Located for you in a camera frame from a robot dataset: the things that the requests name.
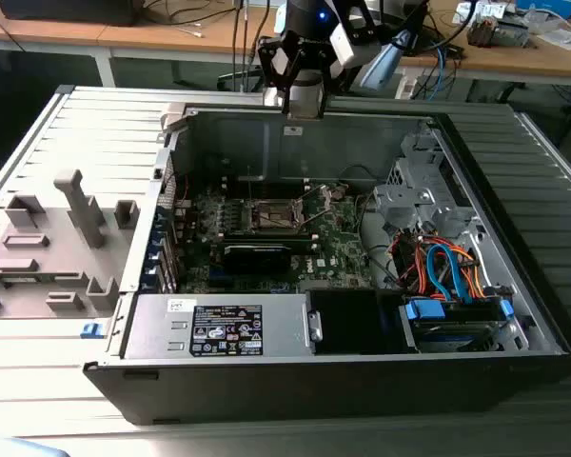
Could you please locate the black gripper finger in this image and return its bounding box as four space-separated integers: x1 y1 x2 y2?
258 32 299 116
299 39 338 119

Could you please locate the CPU socket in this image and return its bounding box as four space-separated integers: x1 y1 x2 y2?
246 195 310 234

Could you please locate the finned CPU cooler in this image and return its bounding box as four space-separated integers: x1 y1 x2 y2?
465 12 495 49

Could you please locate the black chair base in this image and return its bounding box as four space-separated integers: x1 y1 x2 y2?
217 66 266 94

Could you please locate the black monitor stand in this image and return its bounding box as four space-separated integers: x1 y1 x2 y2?
404 0 432 53

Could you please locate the metal drive cage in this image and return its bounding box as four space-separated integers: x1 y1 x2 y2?
373 131 482 239

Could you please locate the green motherboard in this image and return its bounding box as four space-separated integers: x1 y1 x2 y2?
175 178 377 294

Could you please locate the grey metal drive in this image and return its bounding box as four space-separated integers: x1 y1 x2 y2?
492 16 530 49

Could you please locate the black graphics card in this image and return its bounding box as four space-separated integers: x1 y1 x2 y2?
221 243 291 276

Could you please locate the black box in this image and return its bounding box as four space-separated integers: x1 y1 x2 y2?
0 0 142 28

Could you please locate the clear plastic bag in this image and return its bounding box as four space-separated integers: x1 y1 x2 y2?
535 27 571 52

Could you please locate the grey parts rack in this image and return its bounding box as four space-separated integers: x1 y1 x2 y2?
0 169 142 320

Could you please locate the hard disk in blue carrier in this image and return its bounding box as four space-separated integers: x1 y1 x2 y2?
399 295 515 354

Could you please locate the silver power supply unit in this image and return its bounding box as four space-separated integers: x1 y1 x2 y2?
121 292 315 361

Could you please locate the black PC case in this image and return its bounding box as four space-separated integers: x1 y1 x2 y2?
83 102 571 427

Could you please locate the pale blue object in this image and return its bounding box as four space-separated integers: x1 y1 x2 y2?
0 436 70 457

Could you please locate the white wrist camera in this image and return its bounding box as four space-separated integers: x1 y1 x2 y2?
329 18 383 69

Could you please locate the blue disk wire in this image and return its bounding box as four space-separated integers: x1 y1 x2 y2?
425 242 475 304

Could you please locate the orange disk wire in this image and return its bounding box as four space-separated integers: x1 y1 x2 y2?
389 235 487 300

